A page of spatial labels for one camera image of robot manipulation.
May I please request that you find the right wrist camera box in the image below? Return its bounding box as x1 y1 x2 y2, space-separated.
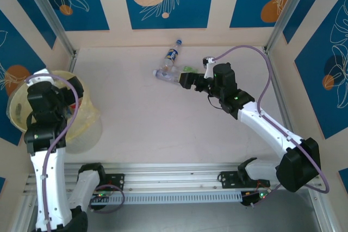
202 57 216 79

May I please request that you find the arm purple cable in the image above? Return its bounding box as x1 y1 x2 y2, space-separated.
213 46 330 208
24 73 126 232

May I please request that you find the aluminium frame bar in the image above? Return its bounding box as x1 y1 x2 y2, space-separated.
308 188 337 232

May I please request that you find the aluminium mounting rail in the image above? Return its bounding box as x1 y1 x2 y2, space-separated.
23 162 325 194

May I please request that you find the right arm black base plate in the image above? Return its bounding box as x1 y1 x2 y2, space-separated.
217 171 271 189

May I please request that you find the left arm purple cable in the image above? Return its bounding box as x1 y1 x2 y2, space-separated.
24 73 126 232

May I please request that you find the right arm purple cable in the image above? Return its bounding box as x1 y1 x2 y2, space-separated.
213 46 330 208

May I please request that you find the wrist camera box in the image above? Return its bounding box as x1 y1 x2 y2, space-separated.
26 68 55 86
202 57 216 79

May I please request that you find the white slotted cable duct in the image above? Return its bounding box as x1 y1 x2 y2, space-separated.
89 191 243 206

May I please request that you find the aluminium frame post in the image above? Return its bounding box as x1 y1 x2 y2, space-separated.
265 0 313 53
19 0 77 57

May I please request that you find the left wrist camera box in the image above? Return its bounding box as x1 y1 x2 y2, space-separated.
26 68 55 86

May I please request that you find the grey label clear bottle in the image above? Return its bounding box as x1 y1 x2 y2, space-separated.
152 68 182 86

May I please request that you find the blue yellow label bottle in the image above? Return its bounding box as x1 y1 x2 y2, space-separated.
162 39 183 71

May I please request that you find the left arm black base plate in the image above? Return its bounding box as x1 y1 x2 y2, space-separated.
104 173 126 192

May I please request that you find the yellow plastic bin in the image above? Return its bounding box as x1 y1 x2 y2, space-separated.
7 70 103 154

